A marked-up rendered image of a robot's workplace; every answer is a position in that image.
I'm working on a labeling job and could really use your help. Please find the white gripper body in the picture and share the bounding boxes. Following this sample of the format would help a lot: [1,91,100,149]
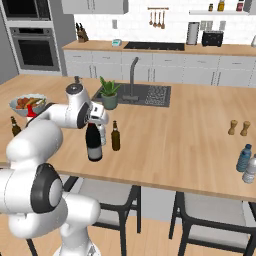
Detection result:
[91,101,110,126]

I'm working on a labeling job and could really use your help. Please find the green plant in grey pot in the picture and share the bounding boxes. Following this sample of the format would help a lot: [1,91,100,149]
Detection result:
[99,76,122,111]

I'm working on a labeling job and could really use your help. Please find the small clear plastic bottle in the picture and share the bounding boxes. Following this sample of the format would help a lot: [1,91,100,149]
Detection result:
[98,123,108,147]

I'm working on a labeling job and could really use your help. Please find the brown glass beer bottle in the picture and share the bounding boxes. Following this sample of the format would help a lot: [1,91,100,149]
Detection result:
[9,115,22,137]
[111,120,121,152]

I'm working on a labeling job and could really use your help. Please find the dark glass wine bottle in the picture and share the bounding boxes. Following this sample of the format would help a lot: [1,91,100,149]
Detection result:
[85,122,104,163]

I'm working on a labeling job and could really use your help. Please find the grey sink tap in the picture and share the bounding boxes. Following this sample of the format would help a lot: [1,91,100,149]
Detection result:
[122,56,140,102]

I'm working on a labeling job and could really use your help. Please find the dark sink basin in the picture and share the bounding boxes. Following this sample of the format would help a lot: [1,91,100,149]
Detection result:
[91,83,172,108]

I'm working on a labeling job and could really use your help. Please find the red bottle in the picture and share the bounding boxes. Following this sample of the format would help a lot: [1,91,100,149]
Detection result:
[25,103,38,119]

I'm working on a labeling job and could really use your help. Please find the bowl of fruit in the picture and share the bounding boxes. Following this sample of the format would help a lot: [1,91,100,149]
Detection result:
[8,93,48,118]

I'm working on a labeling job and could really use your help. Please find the wooden knife block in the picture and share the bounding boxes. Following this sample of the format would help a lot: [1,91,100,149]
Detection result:
[75,22,90,44]

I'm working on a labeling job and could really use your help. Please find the grey lower cupboard run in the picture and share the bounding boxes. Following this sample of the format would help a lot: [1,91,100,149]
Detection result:
[63,49,256,89]

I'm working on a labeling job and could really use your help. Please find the black hob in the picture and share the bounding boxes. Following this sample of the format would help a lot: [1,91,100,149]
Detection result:
[123,41,186,52]

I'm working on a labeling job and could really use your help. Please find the black stool with grey seat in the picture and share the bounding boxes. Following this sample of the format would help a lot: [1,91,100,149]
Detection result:
[62,175,142,256]
[168,191,256,256]

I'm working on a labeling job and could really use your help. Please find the grey upper cupboards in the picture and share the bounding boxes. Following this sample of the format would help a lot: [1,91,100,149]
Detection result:
[61,0,130,15]

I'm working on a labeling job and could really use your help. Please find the white paper towel roll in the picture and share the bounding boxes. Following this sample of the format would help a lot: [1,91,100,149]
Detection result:
[185,21,200,46]

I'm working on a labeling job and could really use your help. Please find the built-in microwave oven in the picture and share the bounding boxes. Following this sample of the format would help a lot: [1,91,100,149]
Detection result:
[1,0,53,22]

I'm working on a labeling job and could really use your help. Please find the wooden shaker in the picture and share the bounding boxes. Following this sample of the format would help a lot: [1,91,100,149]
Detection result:
[240,120,252,137]
[227,119,239,136]

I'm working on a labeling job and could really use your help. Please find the black toaster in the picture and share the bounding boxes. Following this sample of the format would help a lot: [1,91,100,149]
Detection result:
[201,30,225,47]

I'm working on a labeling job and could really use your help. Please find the blue plastic bottle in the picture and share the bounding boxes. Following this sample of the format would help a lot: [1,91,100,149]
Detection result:
[235,143,253,173]

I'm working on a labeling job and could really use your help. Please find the large clear plastic bottle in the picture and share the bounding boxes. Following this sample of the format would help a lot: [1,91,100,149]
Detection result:
[241,154,256,185]

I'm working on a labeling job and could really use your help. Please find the steel wall oven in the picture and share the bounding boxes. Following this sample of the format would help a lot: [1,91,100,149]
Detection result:
[9,27,62,73]

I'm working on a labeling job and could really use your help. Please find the grey double wall socket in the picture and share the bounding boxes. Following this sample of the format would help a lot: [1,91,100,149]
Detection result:
[200,20,214,32]

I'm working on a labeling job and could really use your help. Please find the white wall shelf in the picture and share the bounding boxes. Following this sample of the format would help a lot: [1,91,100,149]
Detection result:
[188,9,250,16]

